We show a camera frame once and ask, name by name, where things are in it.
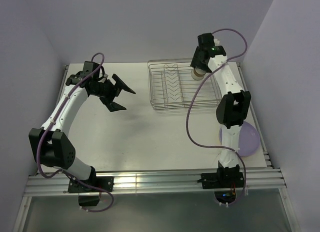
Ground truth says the purple plastic plate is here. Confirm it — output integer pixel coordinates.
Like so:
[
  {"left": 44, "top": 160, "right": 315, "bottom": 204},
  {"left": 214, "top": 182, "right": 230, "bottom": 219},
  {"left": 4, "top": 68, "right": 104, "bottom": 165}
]
[{"left": 219, "top": 121, "right": 261, "bottom": 157}]

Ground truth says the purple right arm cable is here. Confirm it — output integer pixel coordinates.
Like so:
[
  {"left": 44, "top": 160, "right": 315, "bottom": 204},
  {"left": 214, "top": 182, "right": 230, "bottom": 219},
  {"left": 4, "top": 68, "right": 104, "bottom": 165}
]
[{"left": 185, "top": 28, "right": 249, "bottom": 205}]

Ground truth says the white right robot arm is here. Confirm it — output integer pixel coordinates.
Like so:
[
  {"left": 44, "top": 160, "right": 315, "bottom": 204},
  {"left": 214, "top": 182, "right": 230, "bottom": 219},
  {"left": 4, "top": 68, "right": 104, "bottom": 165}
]
[{"left": 191, "top": 45, "right": 251, "bottom": 189}]

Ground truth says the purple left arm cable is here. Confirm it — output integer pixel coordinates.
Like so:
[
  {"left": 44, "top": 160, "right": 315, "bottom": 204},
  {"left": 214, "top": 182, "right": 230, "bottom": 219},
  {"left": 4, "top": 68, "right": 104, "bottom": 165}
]
[{"left": 36, "top": 52, "right": 114, "bottom": 213}]

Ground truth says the metal wire dish rack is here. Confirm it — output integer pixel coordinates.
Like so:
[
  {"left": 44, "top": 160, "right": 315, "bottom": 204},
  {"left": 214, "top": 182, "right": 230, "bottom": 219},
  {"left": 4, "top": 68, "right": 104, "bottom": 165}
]
[{"left": 147, "top": 58, "right": 222, "bottom": 110}]

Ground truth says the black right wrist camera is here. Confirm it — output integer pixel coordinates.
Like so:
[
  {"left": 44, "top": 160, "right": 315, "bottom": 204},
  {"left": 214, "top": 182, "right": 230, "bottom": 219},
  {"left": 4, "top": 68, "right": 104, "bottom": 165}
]
[{"left": 197, "top": 33, "right": 216, "bottom": 50}]

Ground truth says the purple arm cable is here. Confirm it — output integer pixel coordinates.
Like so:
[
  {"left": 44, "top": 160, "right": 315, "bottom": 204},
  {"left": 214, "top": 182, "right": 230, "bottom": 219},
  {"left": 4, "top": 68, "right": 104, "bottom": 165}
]
[
  {"left": 36, "top": 52, "right": 114, "bottom": 213},
  {"left": 185, "top": 28, "right": 249, "bottom": 205}
]

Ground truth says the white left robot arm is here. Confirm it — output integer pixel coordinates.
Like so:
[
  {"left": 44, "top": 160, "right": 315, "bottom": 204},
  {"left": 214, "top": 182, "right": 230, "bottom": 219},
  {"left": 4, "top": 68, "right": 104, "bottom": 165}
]
[{"left": 28, "top": 71, "right": 134, "bottom": 191}]

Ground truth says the white cup with wood patches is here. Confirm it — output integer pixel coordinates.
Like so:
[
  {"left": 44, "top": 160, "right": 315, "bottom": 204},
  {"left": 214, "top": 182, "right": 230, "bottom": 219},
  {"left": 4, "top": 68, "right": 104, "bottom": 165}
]
[{"left": 191, "top": 68, "right": 206, "bottom": 81}]

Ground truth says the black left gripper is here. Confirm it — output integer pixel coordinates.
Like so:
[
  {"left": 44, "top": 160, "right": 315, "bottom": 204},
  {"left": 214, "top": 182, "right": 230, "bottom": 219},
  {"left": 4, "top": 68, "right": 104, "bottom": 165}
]
[{"left": 90, "top": 75, "right": 135, "bottom": 112}]

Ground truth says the aluminium table edge rail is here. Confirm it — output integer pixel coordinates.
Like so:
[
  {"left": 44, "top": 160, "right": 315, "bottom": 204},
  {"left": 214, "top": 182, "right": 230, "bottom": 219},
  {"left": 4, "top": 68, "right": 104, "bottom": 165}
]
[{"left": 23, "top": 167, "right": 287, "bottom": 197}]

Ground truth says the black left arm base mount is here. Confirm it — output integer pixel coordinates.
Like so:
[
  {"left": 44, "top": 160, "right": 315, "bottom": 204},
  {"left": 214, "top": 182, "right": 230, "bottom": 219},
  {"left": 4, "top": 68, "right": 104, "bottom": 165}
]
[{"left": 67, "top": 176, "right": 114, "bottom": 193}]

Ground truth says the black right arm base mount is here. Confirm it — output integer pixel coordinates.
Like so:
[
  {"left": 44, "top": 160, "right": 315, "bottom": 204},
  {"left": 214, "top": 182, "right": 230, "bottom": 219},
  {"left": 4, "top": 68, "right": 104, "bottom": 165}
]
[{"left": 197, "top": 172, "right": 246, "bottom": 189}]

